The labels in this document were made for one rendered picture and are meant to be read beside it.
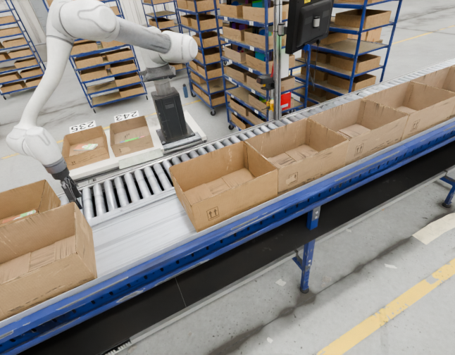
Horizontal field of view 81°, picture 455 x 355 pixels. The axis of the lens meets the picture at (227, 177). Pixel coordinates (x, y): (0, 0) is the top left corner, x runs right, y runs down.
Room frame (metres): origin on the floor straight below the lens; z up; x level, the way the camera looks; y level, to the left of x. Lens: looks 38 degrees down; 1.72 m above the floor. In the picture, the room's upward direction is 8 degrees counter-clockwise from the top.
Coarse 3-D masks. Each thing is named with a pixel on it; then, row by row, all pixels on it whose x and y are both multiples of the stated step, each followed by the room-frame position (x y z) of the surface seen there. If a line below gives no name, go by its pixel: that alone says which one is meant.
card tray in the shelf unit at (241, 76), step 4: (232, 64) 3.24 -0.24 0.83; (228, 68) 3.14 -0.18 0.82; (232, 68) 3.05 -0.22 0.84; (236, 68) 3.25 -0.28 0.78; (240, 68) 3.27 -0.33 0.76; (228, 72) 3.15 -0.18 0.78; (232, 72) 3.05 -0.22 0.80; (236, 72) 2.98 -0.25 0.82; (240, 72) 2.89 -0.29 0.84; (244, 72) 3.16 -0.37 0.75; (248, 72) 2.86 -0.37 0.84; (232, 76) 3.07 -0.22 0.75; (236, 76) 2.99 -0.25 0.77; (240, 76) 2.90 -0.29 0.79; (244, 76) 2.84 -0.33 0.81; (240, 80) 2.91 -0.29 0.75; (244, 80) 2.84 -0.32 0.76
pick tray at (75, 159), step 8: (96, 128) 1.99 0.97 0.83; (64, 136) 1.90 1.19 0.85; (72, 136) 1.93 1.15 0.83; (80, 136) 1.95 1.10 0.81; (88, 136) 1.97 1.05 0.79; (96, 136) 1.98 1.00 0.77; (104, 136) 1.88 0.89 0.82; (64, 144) 1.79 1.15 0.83; (72, 144) 1.92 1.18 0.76; (104, 144) 1.69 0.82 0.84; (64, 152) 1.69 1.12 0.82; (72, 152) 1.80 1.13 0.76; (80, 152) 1.78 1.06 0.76; (88, 152) 1.61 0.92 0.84; (96, 152) 1.63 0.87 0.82; (104, 152) 1.65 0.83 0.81; (72, 160) 1.58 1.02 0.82; (80, 160) 1.59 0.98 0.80; (88, 160) 1.61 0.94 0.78; (96, 160) 1.62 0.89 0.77; (72, 168) 1.57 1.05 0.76
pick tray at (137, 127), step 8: (128, 120) 2.05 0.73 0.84; (136, 120) 2.07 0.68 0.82; (144, 120) 2.08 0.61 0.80; (112, 128) 2.01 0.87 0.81; (120, 128) 2.03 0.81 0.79; (128, 128) 2.04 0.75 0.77; (136, 128) 2.05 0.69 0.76; (144, 128) 2.03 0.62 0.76; (112, 136) 1.88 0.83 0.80; (120, 136) 1.95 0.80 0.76; (128, 136) 1.93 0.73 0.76; (136, 136) 1.91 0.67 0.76; (112, 144) 1.73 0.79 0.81; (120, 144) 1.66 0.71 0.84; (128, 144) 1.68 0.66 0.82; (136, 144) 1.69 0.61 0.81; (144, 144) 1.71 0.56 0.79; (152, 144) 1.72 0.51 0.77; (120, 152) 1.66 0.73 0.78; (128, 152) 1.67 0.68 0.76
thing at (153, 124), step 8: (184, 112) 2.27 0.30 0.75; (152, 120) 2.18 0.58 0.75; (192, 120) 2.07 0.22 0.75; (152, 128) 2.03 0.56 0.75; (160, 128) 2.01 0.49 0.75; (192, 128) 1.93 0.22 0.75; (200, 128) 1.91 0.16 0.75; (152, 136) 1.89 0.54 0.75; (200, 136) 1.80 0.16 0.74; (160, 144) 1.74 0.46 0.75; (112, 152) 1.73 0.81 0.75; (136, 152) 1.68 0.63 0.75; (144, 152) 1.66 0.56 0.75; (104, 160) 1.63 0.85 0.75; (112, 160) 1.62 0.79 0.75; (80, 168) 1.57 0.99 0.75; (88, 168) 1.55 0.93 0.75; (96, 168) 1.54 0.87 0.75; (104, 168) 1.55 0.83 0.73; (72, 176) 1.49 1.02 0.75; (80, 176) 1.50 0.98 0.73
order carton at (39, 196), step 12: (0, 192) 1.17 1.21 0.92; (12, 192) 1.18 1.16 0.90; (24, 192) 1.20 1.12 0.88; (36, 192) 1.21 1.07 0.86; (48, 192) 1.16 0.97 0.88; (0, 204) 1.15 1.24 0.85; (12, 204) 1.17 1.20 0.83; (24, 204) 1.18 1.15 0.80; (36, 204) 1.20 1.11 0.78; (48, 204) 1.08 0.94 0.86; (60, 204) 1.20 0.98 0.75; (0, 216) 1.14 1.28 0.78; (12, 216) 1.15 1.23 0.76; (24, 216) 0.95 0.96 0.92
